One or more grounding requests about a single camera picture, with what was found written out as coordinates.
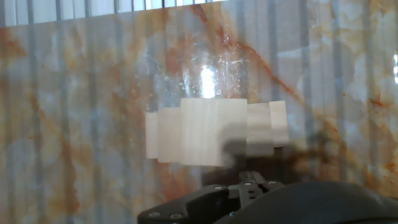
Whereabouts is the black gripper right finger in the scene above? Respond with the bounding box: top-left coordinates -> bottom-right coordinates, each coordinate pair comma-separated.
250,170 -> 285,200

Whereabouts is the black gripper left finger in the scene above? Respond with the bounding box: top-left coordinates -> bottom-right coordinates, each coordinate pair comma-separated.
137,170 -> 253,224

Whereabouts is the orange grey marble mat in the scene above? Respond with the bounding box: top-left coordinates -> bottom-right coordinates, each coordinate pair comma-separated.
0,0 -> 398,224

